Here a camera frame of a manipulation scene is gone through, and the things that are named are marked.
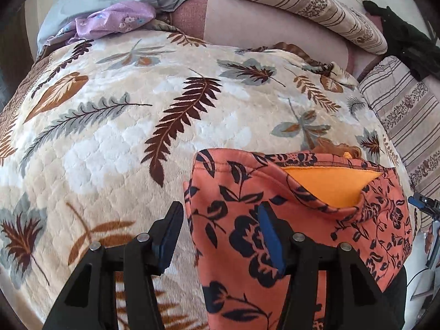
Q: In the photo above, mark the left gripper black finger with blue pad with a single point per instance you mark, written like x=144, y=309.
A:
x=353, y=298

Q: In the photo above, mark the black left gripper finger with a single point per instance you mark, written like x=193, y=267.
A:
x=419, y=201
x=88, y=299

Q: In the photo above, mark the orange black floral garment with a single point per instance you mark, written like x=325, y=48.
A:
x=329, y=198

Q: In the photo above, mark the person's black trousers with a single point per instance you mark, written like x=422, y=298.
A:
x=395, y=293

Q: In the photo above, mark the striped floral folded quilt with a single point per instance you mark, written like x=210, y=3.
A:
x=409, y=112

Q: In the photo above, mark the black garment on bed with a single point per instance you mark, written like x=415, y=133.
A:
x=405, y=42

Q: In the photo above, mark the cream leaf pattern blanket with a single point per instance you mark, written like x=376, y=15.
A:
x=102, y=136

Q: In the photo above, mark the striped floral bolster pillow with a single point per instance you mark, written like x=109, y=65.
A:
x=339, y=18

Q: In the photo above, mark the purple floral cloth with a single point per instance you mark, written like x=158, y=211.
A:
x=121, y=17

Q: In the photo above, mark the pink bed sheet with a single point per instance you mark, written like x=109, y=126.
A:
x=244, y=24

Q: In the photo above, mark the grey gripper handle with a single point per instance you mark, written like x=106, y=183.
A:
x=432, y=246

